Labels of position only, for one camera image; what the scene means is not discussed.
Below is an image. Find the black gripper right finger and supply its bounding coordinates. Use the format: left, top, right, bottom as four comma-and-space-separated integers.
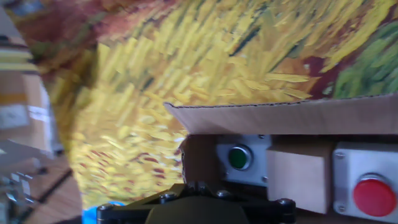
198, 182, 296, 224

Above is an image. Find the Van Gogh print tablecloth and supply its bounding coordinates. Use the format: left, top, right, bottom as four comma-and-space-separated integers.
6, 0, 398, 224

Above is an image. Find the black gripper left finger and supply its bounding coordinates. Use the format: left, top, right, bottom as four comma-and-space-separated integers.
96, 182, 200, 224

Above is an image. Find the background cardboard carton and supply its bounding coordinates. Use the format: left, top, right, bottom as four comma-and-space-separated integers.
0, 73, 53, 153

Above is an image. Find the brown cardboard box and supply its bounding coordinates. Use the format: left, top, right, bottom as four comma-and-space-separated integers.
164, 93, 398, 224

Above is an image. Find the grey green-button switch box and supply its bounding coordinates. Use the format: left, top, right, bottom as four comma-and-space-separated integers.
216, 134, 273, 187

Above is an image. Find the grey red-button switch box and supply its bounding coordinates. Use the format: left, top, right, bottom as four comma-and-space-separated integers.
331, 141, 398, 223

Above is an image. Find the small cardboard block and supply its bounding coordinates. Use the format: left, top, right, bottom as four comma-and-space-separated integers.
266, 141, 335, 215

